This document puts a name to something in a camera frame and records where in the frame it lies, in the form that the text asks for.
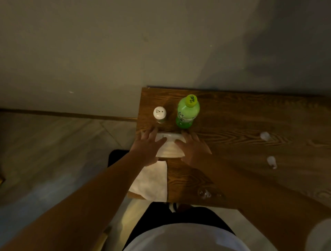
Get person's left hand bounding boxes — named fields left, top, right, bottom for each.
left=129, top=127, right=167, bottom=167

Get person's right hand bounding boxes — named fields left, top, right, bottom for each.
left=175, top=130, right=212, bottom=170

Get clear plastic tissue pack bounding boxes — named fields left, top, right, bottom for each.
left=154, top=131, right=187, bottom=158

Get white wiping cloth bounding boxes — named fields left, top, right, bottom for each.
left=128, top=160, right=169, bottom=203

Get white-capped clear shaker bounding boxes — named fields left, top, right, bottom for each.
left=153, top=106, right=167, bottom=124

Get green drink bottle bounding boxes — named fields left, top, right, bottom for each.
left=175, top=94, right=201, bottom=130

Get person's left forearm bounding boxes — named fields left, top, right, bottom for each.
left=0, top=152, right=156, bottom=251

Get person's right forearm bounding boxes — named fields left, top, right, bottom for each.
left=204, top=155, right=331, bottom=251

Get person's black shorts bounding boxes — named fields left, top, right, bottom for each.
left=123, top=201, right=236, bottom=250

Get person's white shirt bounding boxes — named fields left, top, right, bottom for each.
left=123, top=218, right=331, bottom=251

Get black trash bin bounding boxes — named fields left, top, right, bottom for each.
left=107, top=149, right=131, bottom=169

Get small clear plastic piece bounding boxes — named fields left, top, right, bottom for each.
left=197, top=188, right=212, bottom=200

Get brown wooden table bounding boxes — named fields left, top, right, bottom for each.
left=127, top=87, right=331, bottom=212

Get brown wooden baseboard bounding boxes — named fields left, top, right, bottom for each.
left=0, top=108, right=138, bottom=122

